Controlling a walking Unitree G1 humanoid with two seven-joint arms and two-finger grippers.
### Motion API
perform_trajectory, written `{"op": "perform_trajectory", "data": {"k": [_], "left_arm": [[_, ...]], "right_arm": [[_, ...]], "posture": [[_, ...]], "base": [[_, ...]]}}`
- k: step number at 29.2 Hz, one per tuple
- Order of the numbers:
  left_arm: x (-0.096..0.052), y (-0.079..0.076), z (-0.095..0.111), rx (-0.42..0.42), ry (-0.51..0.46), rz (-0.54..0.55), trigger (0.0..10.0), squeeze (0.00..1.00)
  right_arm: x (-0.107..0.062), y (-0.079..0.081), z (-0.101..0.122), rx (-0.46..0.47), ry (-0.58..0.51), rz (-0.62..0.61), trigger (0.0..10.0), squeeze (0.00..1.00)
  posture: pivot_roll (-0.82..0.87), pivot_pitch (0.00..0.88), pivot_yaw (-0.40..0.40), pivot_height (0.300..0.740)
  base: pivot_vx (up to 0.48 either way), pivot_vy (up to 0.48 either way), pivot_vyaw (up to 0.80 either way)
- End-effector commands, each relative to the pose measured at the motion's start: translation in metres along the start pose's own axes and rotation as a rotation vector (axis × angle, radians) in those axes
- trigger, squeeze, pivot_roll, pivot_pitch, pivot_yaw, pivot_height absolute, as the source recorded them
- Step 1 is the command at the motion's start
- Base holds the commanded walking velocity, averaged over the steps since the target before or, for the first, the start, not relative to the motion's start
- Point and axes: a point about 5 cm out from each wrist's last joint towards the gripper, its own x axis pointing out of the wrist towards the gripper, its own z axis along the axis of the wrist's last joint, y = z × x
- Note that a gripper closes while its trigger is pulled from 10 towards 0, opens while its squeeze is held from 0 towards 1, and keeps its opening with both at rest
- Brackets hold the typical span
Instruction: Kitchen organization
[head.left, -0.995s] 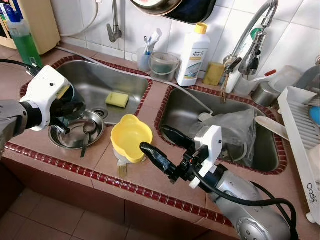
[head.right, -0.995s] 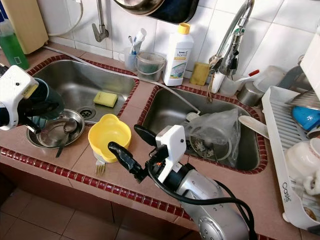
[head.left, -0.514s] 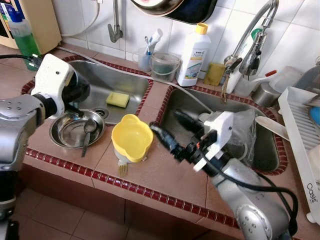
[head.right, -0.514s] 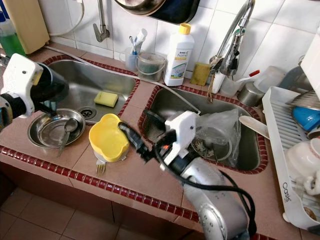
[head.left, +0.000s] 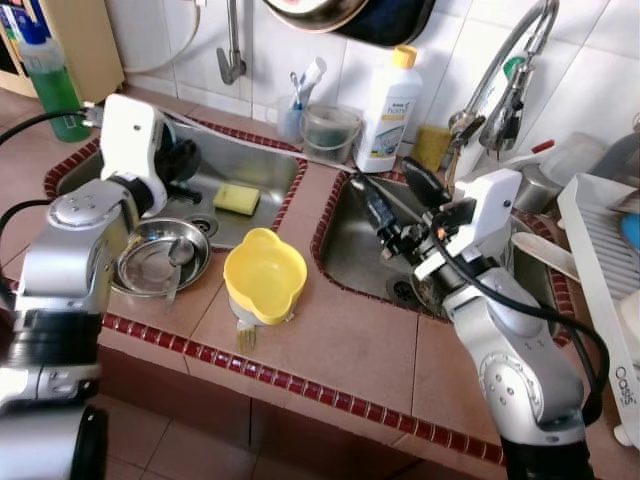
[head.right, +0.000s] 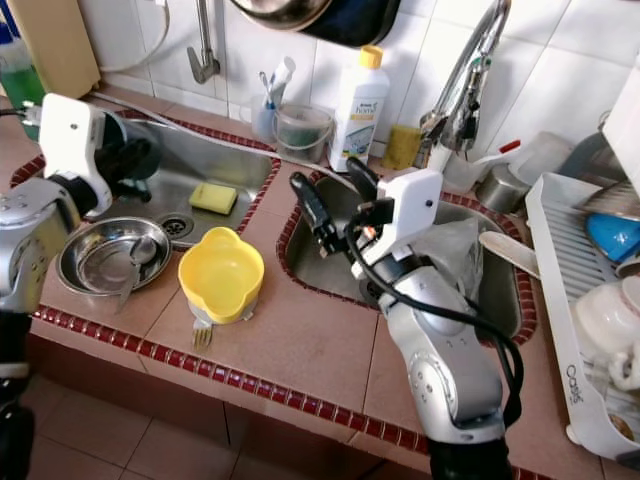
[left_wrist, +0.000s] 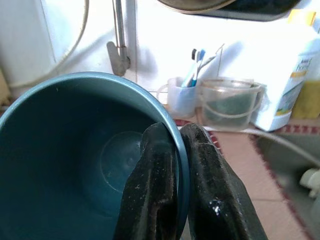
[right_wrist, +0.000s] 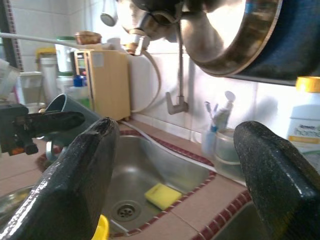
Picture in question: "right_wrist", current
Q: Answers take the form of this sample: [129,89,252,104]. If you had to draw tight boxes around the thin white filter tube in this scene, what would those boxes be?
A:
[130,47,162,113]

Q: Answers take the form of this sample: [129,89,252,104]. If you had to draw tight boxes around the green dish soap bottle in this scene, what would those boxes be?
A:
[66,74,91,108]

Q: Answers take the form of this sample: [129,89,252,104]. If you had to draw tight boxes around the clear toothbrush cup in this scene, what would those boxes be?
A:
[201,126,219,156]

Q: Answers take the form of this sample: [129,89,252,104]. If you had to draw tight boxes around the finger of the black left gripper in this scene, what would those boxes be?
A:
[14,111,86,138]

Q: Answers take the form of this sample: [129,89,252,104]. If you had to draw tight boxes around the clear plastic tub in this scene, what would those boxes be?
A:
[214,128,247,181]

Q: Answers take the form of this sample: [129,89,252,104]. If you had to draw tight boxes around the white toothpaste tube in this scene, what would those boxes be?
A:
[213,91,236,132]

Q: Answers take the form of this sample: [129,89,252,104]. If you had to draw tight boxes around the grey round hanging utensil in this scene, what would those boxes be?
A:
[99,0,119,27]

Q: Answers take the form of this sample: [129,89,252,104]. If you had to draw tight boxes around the white detergent bottle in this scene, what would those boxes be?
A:
[286,76,320,154]

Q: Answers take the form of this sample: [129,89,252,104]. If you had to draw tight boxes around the yellow plastic bowl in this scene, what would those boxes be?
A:
[91,214,110,240]

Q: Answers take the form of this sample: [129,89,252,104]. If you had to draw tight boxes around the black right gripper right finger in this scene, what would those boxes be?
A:
[233,120,320,240]

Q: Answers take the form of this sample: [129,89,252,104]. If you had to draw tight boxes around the white hose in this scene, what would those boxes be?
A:
[0,31,217,173]

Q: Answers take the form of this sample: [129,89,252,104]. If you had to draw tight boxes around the beige water filter box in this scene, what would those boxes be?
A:
[74,49,131,121]

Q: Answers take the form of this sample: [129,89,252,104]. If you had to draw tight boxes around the blue-grey ceramic mug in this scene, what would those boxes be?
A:
[44,93,106,163]

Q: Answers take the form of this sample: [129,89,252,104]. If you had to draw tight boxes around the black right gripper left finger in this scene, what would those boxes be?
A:
[0,116,120,240]

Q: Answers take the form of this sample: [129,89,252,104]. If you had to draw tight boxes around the flat yellow sponge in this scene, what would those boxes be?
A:
[144,182,183,210]

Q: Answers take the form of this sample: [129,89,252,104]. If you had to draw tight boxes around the small brown bowl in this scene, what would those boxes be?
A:
[74,31,103,45]

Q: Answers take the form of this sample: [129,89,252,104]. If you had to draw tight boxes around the grey wall faucet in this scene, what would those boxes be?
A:
[166,24,190,116]

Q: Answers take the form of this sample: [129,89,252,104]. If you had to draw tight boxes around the white blue toothbrush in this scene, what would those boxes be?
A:
[204,101,219,133]

